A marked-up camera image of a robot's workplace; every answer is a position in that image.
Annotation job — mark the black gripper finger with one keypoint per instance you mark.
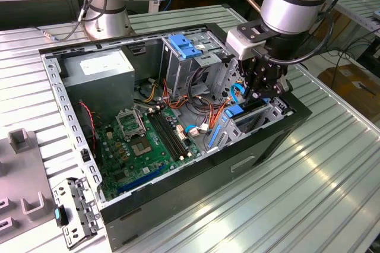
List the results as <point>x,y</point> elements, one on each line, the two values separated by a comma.
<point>256,75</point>
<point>279,85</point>

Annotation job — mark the hard disk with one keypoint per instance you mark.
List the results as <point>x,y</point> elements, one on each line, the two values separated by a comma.
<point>234,112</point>

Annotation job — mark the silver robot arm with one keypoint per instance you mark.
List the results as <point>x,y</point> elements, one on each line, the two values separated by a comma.
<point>291,3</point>

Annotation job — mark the grey metal disk bay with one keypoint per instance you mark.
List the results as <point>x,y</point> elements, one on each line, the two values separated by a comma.
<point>277,112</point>

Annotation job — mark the brown cardboard box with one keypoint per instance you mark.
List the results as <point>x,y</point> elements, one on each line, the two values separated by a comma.
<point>350,83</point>

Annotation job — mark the blue plastic drive latch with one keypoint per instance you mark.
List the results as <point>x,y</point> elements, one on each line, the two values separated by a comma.
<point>184,46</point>

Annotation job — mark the grey metal drive cage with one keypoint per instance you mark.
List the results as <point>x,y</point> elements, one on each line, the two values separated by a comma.
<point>178,72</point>

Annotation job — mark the metal slat side table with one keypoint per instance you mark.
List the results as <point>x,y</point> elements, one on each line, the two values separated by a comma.
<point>356,6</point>

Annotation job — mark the black RAM slot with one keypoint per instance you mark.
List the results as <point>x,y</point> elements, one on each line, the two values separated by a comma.
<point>168,135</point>
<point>164,136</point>
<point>176,132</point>
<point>172,134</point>

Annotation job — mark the black PC case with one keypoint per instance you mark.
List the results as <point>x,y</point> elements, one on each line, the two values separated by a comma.
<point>193,193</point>

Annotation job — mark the CPU socket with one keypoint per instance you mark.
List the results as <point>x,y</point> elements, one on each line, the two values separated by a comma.
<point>142,147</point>

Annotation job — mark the green motherboard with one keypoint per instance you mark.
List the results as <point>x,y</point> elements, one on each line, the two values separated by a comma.
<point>148,158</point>

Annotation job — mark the blue expansion slot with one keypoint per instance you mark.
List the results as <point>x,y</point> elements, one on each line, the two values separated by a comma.
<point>139,181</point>

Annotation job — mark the grey power supply unit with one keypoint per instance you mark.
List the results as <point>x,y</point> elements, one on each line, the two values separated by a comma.
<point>98,92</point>

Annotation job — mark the grey slot cover retainer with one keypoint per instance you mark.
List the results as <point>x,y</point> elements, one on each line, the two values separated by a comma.
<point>84,205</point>

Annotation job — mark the grey parts rack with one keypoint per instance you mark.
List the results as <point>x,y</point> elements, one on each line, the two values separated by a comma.
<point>23,175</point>

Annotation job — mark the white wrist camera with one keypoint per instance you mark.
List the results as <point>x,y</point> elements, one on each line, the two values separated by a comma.
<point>240,43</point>

